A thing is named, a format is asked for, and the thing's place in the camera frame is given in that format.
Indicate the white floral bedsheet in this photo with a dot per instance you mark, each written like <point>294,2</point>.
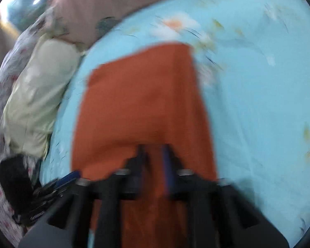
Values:
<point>0,124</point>

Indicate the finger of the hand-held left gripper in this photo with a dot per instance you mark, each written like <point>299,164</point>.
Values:
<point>67,177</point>

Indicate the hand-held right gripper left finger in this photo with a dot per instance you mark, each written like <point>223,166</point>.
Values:
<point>139,165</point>

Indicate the orange knit sweater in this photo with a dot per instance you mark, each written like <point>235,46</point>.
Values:
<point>144,95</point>

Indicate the light blue floral quilt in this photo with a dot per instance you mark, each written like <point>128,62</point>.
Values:
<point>248,108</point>

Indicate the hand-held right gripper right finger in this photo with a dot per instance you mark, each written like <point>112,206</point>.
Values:
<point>168,170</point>

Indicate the cream pillow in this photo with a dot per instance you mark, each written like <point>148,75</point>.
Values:
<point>41,87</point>

